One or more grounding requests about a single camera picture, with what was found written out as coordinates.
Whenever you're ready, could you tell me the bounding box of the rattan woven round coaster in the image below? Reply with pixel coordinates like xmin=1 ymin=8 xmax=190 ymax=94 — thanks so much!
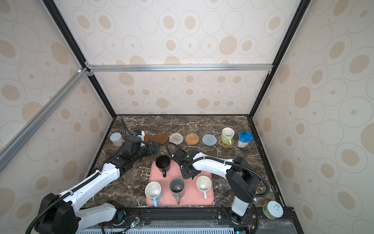
xmin=185 ymin=133 xmax=200 ymax=145

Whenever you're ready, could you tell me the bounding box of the black mug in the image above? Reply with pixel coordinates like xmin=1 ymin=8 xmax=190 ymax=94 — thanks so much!
xmin=155 ymin=155 xmax=171 ymax=178

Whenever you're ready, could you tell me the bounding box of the multicolour woven round coaster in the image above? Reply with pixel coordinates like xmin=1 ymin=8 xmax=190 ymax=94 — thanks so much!
xmin=169 ymin=133 xmax=184 ymax=145

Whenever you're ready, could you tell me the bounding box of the dark brown round coaster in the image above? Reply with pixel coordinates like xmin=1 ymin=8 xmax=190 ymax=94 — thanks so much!
xmin=153 ymin=133 xmax=169 ymax=145

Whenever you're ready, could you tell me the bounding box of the blue woven round coaster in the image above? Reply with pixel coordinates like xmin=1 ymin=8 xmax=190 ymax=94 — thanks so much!
xmin=202 ymin=134 xmax=217 ymax=146

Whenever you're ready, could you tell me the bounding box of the cork paw print coaster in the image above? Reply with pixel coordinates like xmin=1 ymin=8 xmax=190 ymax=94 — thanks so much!
xmin=218 ymin=136 xmax=235 ymax=149

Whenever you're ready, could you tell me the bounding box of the brown wooden round coaster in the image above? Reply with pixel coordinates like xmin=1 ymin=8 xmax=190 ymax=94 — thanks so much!
xmin=144 ymin=134 xmax=151 ymax=143

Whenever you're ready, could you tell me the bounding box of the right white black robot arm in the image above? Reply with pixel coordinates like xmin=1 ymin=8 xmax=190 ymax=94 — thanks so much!
xmin=170 ymin=150 xmax=270 ymax=219

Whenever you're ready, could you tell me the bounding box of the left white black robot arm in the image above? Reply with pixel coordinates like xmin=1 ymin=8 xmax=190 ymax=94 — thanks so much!
xmin=26 ymin=142 xmax=161 ymax=234

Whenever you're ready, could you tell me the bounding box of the grey lidded pink jar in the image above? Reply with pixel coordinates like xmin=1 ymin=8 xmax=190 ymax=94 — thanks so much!
xmin=110 ymin=133 xmax=123 ymax=147

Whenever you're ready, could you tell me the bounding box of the grey mug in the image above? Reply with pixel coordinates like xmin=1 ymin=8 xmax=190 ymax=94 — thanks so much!
xmin=169 ymin=178 xmax=186 ymax=205

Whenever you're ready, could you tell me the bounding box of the pink tray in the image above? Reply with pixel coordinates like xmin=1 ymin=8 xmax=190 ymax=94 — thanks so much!
xmin=149 ymin=161 xmax=214 ymax=207

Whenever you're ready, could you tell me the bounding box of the blue lidded white jar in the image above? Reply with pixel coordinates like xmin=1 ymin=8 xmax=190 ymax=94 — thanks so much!
xmin=238 ymin=130 xmax=253 ymax=148

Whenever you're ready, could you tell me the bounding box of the green jar white lid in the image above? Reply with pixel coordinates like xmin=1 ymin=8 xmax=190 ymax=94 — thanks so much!
xmin=263 ymin=201 xmax=284 ymax=219

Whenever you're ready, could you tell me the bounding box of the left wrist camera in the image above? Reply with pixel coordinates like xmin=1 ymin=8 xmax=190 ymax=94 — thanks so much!
xmin=123 ymin=130 xmax=145 ymax=154

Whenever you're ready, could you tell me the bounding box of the white mug pink handle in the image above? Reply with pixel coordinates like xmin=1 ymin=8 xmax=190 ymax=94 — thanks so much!
xmin=196 ymin=175 xmax=212 ymax=200

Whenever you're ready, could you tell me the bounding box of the white mug blue handle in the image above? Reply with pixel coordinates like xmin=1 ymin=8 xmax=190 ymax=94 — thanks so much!
xmin=145 ymin=181 xmax=162 ymax=208

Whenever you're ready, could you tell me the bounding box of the horizontal aluminium frame bar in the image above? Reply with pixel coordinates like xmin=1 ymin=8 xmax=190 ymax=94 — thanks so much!
xmin=88 ymin=64 xmax=273 ymax=72

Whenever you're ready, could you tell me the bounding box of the diagonal aluminium frame bar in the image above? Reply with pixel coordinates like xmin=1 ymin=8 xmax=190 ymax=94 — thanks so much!
xmin=1 ymin=67 xmax=88 ymax=170

